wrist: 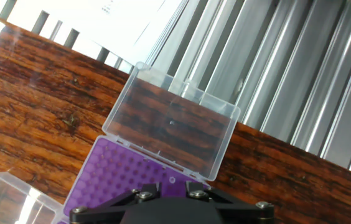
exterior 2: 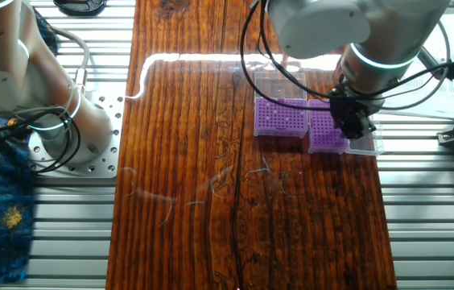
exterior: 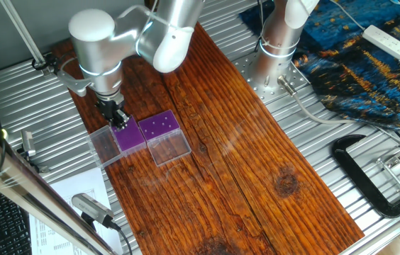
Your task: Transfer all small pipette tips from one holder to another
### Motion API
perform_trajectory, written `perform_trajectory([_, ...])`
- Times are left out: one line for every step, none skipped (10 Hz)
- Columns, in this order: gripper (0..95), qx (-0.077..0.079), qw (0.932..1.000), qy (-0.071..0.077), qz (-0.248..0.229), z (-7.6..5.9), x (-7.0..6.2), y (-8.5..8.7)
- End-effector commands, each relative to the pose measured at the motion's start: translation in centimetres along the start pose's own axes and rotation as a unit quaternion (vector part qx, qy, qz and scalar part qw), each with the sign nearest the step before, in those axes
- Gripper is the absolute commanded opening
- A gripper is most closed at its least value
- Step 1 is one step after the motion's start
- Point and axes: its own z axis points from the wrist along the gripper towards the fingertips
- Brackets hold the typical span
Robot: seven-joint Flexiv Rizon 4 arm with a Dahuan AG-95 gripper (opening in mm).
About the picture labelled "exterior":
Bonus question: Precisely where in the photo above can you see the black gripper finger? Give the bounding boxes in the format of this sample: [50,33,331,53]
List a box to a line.
[118,110,133,129]
[110,115,123,132]

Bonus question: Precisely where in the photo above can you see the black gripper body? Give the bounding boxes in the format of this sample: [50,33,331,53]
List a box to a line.
[96,98,126,120]

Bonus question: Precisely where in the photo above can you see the purple pipette tip box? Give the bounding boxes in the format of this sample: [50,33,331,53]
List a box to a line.
[86,113,148,169]
[138,109,193,168]

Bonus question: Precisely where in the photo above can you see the white printed paper sheet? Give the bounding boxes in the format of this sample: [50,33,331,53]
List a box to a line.
[29,166,125,255]

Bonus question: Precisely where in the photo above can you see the shiny metal bar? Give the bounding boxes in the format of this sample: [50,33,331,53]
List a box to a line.
[0,116,118,255]

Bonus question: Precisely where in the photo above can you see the brown wooden board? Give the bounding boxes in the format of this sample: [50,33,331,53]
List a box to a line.
[50,13,366,255]

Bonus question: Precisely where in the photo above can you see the black keyboard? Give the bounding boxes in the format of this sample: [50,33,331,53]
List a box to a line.
[0,175,33,255]

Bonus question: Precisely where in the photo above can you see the blue patterned cloth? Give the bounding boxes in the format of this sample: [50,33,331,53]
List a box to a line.
[238,0,400,131]

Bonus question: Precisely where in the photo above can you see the black C-clamp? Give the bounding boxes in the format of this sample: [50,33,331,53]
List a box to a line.
[331,133,400,220]

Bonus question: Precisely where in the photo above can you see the white power strip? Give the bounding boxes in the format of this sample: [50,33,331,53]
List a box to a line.
[362,24,400,60]

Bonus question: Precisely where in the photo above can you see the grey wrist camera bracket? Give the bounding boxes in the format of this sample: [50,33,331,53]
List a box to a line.
[57,69,93,98]

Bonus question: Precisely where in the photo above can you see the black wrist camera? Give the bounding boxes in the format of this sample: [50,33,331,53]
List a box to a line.
[43,53,60,70]

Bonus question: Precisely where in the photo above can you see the silver camera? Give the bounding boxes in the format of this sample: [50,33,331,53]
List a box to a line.
[71,193,116,230]

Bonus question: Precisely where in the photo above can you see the small grey camera box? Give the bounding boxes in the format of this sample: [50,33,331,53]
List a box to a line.
[21,130,37,158]

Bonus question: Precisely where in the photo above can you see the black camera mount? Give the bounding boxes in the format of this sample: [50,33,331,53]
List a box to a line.
[15,147,51,175]

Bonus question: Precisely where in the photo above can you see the black camera cable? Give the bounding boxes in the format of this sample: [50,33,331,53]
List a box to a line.
[109,221,134,255]

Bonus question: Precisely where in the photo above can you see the aluminium profile post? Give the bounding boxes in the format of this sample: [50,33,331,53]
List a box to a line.
[0,0,54,78]

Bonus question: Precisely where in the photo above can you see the silver perforated base plate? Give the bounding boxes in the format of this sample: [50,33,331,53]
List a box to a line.
[233,52,311,106]

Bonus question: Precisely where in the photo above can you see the grey cable with metal connector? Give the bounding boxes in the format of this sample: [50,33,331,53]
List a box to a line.
[277,74,400,142]

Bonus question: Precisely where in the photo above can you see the white power cable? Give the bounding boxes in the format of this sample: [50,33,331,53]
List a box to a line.
[328,0,366,32]

